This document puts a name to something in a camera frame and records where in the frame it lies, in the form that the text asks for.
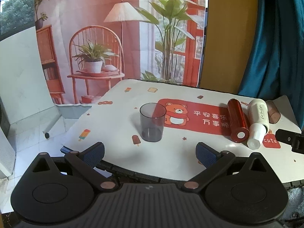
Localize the teal blue curtain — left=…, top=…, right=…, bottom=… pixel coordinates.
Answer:
left=238, top=0, right=303, bottom=128

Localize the blue-grey transparent plastic cup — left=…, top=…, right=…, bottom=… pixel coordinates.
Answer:
left=140, top=102, right=166, bottom=143

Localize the white coffee tumbler with text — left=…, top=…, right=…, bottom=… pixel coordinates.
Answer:
left=247, top=99, right=269, bottom=133

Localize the white cartoon bear tablecloth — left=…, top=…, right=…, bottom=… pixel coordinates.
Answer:
left=60, top=78, right=304, bottom=184

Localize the brown transparent plastic cup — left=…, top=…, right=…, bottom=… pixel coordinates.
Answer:
left=266, top=100, right=281, bottom=124

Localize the printed living room backdrop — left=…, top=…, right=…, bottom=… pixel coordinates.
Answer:
left=35, top=0, right=208, bottom=105

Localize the red metallic tumbler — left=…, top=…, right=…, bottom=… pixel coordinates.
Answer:
left=227, top=99, right=249, bottom=143

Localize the white plastic cup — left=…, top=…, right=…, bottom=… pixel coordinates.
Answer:
left=247, top=123, right=267, bottom=150

